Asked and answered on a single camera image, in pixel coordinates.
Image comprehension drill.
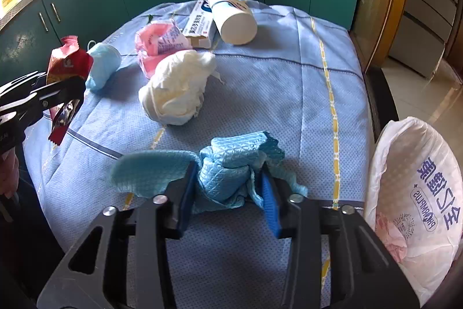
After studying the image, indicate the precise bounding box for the person's left hand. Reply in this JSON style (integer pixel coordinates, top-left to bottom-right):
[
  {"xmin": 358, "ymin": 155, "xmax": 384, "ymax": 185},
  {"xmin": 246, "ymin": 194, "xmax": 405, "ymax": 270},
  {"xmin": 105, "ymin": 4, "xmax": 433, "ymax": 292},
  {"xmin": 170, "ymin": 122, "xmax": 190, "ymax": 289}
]
[{"xmin": 0, "ymin": 148, "xmax": 20, "ymax": 198}]

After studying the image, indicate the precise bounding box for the white striped paper cup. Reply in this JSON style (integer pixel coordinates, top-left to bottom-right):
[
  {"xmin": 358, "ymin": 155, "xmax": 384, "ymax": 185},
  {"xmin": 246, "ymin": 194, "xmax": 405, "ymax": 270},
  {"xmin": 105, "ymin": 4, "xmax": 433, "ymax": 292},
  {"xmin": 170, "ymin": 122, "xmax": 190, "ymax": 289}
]
[{"xmin": 207, "ymin": 0, "xmax": 258, "ymax": 45}]

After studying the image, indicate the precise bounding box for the pink plastic bag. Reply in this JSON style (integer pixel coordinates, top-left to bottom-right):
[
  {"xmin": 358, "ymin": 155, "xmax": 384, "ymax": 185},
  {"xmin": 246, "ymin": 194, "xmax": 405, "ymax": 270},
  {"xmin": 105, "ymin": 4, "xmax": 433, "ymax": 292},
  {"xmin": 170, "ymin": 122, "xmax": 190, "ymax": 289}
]
[{"xmin": 134, "ymin": 20, "xmax": 192, "ymax": 78}]

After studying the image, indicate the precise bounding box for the white trash bag bin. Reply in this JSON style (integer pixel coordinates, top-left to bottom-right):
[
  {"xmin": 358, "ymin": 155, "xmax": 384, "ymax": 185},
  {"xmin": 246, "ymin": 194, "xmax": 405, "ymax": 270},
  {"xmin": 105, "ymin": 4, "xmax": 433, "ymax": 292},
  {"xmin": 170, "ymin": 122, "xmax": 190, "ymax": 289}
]
[{"xmin": 363, "ymin": 117, "xmax": 462, "ymax": 304}]

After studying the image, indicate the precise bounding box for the white toothpaste box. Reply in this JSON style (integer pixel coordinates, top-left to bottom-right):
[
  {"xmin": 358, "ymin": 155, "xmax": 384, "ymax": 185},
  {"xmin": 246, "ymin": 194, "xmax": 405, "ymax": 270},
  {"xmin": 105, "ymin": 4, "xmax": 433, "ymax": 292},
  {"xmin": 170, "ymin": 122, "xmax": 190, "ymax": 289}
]
[{"xmin": 182, "ymin": 0, "xmax": 216, "ymax": 49}]

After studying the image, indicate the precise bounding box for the silver refrigerator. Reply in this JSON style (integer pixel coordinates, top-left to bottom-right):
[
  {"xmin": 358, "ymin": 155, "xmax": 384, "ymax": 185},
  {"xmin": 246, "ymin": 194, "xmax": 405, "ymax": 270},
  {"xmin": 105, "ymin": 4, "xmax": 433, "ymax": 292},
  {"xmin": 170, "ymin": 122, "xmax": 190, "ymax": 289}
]
[{"xmin": 388, "ymin": 0, "xmax": 458, "ymax": 78}]

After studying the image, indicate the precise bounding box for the red snack wrapper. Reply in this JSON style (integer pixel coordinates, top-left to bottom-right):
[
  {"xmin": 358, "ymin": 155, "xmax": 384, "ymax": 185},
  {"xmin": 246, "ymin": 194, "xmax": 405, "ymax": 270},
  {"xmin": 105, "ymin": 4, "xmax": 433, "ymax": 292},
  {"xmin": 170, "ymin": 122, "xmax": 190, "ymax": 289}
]
[{"xmin": 46, "ymin": 35, "xmax": 93, "ymax": 146}]

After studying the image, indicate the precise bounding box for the white tissue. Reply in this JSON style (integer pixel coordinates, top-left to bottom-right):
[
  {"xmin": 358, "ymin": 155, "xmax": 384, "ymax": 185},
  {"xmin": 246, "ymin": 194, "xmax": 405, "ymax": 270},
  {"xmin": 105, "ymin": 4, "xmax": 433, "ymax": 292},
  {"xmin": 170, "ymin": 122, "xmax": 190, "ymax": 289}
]
[{"xmin": 138, "ymin": 50, "xmax": 221, "ymax": 125}]

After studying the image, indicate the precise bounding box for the blue textured cloth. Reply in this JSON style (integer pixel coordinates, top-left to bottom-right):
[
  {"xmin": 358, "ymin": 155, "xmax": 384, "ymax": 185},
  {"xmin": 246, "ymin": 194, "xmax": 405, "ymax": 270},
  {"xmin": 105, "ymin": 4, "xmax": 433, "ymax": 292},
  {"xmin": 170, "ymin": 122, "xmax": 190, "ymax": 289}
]
[{"xmin": 110, "ymin": 131, "xmax": 308, "ymax": 213}]

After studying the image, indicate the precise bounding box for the blue checked tablecloth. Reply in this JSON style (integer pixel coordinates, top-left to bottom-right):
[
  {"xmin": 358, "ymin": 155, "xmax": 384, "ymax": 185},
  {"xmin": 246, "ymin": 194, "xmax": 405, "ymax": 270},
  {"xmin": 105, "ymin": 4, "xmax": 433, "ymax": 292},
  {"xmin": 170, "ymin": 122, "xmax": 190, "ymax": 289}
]
[{"xmin": 23, "ymin": 1, "xmax": 370, "ymax": 308}]

